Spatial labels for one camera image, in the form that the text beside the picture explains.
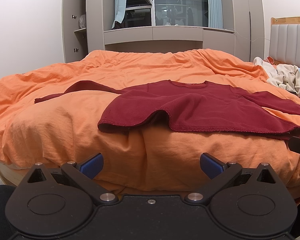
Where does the dark red knit sweater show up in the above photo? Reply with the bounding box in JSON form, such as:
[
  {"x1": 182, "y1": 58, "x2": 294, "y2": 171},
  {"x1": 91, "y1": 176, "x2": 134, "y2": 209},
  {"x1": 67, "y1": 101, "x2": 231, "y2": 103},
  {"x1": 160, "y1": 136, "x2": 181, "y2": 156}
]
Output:
[{"x1": 34, "y1": 80, "x2": 300, "y2": 140}]

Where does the orange duvet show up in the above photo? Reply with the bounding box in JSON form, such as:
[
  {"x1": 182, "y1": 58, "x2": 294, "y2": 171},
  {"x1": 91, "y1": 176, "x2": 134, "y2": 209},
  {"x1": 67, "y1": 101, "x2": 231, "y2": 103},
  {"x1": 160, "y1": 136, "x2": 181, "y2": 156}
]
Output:
[{"x1": 0, "y1": 49, "x2": 300, "y2": 198}]

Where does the beige crumpled garment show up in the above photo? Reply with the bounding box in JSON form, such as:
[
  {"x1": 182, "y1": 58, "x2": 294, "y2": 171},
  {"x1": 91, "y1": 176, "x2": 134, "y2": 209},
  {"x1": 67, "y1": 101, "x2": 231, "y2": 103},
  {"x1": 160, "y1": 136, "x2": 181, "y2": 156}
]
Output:
[{"x1": 266, "y1": 64, "x2": 300, "y2": 98}]

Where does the white crumpled garment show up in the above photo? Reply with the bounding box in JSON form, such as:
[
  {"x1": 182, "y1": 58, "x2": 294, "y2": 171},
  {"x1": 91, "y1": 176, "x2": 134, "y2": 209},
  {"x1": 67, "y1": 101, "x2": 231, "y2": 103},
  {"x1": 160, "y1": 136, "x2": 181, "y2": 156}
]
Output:
[{"x1": 253, "y1": 57, "x2": 277, "y2": 78}]

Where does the grey padded headboard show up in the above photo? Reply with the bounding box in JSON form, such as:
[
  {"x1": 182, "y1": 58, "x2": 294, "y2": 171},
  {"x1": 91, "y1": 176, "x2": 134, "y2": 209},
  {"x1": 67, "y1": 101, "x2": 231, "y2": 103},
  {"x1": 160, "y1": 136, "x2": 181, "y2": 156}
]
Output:
[{"x1": 269, "y1": 16, "x2": 300, "y2": 68}]

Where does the grey wardrobe unit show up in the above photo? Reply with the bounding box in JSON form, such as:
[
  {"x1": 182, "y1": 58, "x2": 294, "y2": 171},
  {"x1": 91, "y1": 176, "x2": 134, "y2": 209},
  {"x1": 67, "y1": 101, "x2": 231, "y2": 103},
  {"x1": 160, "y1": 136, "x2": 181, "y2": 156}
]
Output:
[{"x1": 62, "y1": 0, "x2": 264, "y2": 63}]

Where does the light blue right curtain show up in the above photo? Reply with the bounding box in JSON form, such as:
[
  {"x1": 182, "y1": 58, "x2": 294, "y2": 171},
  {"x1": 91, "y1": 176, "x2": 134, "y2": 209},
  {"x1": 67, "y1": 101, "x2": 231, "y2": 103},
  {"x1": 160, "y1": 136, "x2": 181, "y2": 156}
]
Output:
[{"x1": 208, "y1": 0, "x2": 223, "y2": 29}]

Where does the light blue curtain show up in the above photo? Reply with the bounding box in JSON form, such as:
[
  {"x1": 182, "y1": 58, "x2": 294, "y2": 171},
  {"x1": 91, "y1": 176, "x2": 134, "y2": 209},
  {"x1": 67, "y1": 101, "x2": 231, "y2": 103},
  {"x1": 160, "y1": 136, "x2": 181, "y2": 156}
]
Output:
[
  {"x1": 208, "y1": 0, "x2": 223, "y2": 29},
  {"x1": 112, "y1": 0, "x2": 127, "y2": 29}
]

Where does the dark window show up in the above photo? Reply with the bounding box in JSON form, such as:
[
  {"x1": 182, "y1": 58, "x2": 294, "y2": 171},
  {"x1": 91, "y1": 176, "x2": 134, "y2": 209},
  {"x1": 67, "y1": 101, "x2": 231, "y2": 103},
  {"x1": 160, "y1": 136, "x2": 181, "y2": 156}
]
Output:
[{"x1": 114, "y1": 0, "x2": 208, "y2": 29}]

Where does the light blue left curtain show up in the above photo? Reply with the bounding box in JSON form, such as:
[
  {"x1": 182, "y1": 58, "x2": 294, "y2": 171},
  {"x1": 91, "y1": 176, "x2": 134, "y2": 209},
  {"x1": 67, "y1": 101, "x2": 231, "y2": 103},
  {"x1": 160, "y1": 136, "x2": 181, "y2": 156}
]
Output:
[{"x1": 112, "y1": 0, "x2": 127, "y2": 29}]

